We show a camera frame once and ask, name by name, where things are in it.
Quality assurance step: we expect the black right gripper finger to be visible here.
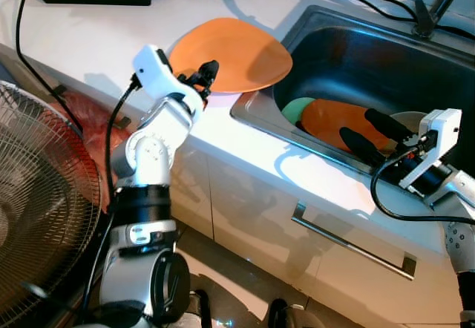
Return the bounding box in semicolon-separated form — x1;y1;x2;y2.
363;108;414;142
338;125;387;166

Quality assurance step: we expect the orange plate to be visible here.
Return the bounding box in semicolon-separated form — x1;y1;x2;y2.
168;17;295;95

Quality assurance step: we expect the orange bowl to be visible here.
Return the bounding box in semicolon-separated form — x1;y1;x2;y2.
303;98;394;153

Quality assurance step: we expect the steel kitchen sink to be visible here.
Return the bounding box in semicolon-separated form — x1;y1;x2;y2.
230;5;475;195

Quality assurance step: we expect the black kitchen faucet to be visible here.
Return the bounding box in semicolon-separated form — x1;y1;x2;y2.
413;0;470;39

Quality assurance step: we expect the green plate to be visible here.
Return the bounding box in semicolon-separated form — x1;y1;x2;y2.
281;96;318;127

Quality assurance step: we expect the red plastic bag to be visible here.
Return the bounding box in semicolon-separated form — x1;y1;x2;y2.
63;91;145;210

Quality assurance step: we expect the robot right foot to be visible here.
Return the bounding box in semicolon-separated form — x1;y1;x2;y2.
267;298;327;328

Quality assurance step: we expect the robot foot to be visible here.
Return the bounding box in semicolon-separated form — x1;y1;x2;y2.
267;298;327;328
180;289;216;328

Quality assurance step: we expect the metal grille fan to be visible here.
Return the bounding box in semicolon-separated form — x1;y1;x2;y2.
0;81;105;327

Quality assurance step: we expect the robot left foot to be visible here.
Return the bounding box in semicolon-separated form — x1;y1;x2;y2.
180;289;216;328

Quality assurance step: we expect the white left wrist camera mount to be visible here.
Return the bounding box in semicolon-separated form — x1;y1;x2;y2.
132;44;206;117

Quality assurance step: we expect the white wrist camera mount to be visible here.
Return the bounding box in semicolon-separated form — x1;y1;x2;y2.
401;108;463;192
132;44;206;117

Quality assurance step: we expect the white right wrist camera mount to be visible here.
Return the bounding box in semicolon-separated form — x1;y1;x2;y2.
401;108;463;192

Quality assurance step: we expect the long silver cabinet handle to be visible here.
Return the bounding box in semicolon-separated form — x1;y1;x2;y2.
292;203;418;281

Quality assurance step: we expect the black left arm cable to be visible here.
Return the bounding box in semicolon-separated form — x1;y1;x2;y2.
78;79;143;321

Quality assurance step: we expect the dark bracket drawer handle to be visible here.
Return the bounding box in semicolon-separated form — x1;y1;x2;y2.
50;83;132;131

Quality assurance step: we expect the black hanging cable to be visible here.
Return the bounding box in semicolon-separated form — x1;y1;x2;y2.
15;0;84;134

